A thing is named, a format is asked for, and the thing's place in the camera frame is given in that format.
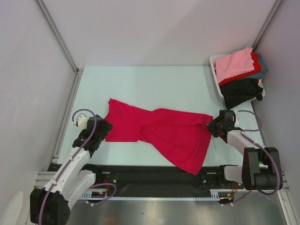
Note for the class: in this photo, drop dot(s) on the right aluminium corner post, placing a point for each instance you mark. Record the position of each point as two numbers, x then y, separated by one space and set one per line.
267 22

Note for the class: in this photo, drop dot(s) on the left side aluminium rail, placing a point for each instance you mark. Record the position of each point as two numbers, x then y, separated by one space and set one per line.
66 116

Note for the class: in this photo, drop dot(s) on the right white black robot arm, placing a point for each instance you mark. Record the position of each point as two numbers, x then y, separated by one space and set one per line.
260 169

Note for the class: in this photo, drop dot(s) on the black t shirt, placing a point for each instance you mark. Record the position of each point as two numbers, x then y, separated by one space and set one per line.
239 91

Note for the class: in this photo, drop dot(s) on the grey blue t shirt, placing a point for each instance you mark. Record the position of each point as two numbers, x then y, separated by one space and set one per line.
260 75

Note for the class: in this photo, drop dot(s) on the white slotted cable duct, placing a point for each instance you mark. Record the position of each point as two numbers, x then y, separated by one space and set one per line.
213 195

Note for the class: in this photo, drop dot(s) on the white plastic tray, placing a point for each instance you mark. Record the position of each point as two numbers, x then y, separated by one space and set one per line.
218 91

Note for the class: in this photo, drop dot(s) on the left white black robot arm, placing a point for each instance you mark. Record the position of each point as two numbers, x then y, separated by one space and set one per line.
52 203

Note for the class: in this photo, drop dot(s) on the left aluminium corner post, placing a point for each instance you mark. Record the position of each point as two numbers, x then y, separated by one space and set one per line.
57 35

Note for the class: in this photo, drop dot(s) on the pink t shirt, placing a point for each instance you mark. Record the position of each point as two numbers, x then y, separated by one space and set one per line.
235 64

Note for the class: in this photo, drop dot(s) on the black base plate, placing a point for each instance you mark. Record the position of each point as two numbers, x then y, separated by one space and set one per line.
159 181

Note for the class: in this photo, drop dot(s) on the aluminium corner post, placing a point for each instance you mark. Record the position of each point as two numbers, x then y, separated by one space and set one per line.
267 22
57 35

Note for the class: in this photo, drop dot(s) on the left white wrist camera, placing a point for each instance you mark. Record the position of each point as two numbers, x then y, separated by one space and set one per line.
81 121

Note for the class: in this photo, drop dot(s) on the magenta t shirt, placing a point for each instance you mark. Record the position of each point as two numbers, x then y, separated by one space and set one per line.
183 138

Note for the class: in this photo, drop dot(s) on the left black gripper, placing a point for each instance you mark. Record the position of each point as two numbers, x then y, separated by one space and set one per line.
106 128

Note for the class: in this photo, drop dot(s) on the red t shirt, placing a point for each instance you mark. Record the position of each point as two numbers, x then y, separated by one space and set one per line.
257 69

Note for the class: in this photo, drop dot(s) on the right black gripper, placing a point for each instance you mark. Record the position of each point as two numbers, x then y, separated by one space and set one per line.
216 128

